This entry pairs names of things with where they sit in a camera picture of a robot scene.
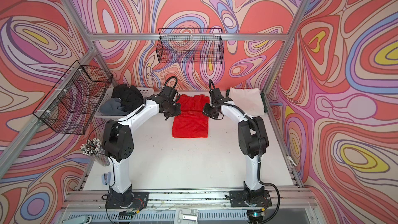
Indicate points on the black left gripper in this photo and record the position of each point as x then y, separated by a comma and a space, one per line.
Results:
179, 111

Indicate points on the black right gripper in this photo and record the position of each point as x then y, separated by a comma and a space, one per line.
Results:
206, 112

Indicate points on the red t-shirt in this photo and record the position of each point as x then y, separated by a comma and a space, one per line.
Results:
191, 123

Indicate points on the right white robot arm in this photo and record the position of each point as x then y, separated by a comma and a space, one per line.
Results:
252, 136

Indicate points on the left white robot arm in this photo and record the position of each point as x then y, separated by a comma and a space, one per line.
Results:
118, 135

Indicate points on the white plastic laundry basket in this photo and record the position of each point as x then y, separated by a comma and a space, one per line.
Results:
107, 96

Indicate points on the black garment in basket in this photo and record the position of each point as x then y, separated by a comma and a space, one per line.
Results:
131, 98

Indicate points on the grey garment in basket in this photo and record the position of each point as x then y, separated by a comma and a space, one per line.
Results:
113, 107

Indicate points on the blue stapler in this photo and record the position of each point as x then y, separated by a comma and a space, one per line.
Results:
106, 178

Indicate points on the black wire basket back wall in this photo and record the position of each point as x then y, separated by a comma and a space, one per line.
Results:
190, 45

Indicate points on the black wire basket wall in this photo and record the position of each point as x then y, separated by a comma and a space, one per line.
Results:
190, 45
76, 100

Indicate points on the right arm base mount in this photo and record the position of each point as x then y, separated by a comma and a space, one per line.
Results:
250, 197

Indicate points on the black wire basket left wall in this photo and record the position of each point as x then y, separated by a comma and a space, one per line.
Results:
76, 100

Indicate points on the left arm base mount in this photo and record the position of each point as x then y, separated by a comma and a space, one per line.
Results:
137, 200

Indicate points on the aluminium rail at front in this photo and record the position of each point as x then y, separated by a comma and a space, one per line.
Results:
208, 206

